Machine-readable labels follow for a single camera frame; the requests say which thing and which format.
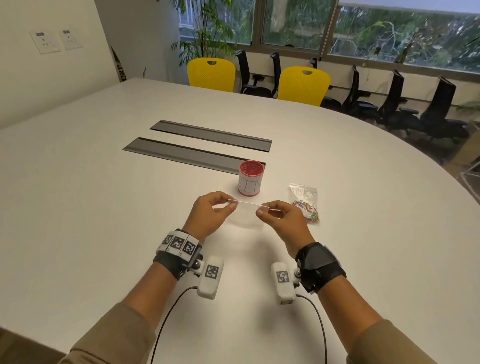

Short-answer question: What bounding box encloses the plain black wrist strap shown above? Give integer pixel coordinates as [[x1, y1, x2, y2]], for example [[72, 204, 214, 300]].
[[295, 242, 347, 295]]

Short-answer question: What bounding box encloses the khaki sleeve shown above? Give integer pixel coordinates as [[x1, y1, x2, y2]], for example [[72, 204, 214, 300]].
[[346, 319, 439, 364], [58, 302, 157, 364]]

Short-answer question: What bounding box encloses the plastic bag of colourful clips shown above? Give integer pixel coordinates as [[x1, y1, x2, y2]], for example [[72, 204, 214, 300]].
[[289, 183, 321, 225]]

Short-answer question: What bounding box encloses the black wrist strap with markers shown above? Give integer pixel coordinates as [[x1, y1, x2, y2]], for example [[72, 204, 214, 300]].
[[152, 229, 204, 281]]

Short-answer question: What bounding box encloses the person's right hand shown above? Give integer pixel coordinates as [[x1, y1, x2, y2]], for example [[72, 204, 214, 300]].
[[256, 200, 316, 259]]

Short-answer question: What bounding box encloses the yellow plastic chair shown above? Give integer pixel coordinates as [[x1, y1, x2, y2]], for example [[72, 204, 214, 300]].
[[187, 57, 237, 93], [277, 66, 332, 107]]

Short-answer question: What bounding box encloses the grey table cable hatch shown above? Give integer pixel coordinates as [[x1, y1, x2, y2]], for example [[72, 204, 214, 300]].
[[150, 120, 273, 153], [122, 137, 267, 176]]

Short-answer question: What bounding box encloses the person's left forearm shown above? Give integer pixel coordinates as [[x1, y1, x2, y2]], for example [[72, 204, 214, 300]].
[[122, 262, 178, 332]]

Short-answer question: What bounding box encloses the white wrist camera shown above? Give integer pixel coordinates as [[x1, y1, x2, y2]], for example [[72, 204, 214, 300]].
[[271, 262, 297, 305], [197, 256, 225, 300]]

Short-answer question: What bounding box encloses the white wire frame stand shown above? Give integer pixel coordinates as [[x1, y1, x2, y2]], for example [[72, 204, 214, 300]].
[[458, 160, 480, 206]]

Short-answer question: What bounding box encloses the person's right forearm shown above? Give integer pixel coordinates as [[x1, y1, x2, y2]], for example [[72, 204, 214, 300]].
[[319, 275, 384, 338]]

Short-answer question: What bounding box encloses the dark board leaning on wall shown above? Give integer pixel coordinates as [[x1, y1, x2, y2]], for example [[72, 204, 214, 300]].
[[110, 46, 128, 83]]

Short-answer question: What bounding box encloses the large window with grey frame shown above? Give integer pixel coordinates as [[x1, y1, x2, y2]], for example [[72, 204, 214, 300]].
[[176, 0, 480, 76]]

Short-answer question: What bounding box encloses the person's left hand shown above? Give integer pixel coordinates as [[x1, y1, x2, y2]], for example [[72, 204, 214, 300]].
[[182, 191, 239, 243]]

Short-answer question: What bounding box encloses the white wall socket plate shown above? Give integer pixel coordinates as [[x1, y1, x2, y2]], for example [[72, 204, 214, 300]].
[[29, 30, 62, 55], [58, 29, 83, 51]]

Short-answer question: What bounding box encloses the red cup with white label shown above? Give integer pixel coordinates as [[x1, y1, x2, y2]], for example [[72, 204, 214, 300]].
[[238, 160, 265, 197]]

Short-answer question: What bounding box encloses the khaki left sleeve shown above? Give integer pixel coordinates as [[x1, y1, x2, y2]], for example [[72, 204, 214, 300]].
[[58, 302, 157, 364]]

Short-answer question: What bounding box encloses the khaki right sleeve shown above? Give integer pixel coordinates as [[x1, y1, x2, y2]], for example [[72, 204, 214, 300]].
[[346, 319, 439, 364]]

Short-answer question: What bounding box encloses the tall green potted plant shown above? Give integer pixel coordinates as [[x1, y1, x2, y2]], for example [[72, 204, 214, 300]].
[[170, 0, 241, 68]]

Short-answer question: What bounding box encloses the brown cardboard box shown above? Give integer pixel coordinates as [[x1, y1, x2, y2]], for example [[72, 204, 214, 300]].
[[450, 122, 480, 167]]

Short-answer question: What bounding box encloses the clear plastic bag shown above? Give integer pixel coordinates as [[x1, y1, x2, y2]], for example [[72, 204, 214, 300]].
[[227, 200, 272, 228]]

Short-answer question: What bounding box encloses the row of black office chairs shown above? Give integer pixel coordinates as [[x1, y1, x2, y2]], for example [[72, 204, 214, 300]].
[[235, 49, 470, 144]]

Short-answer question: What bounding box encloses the black camera cable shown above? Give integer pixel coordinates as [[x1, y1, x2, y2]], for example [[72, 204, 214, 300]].
[[295, 294, 329, 364], [149, 286, 199, 364]]

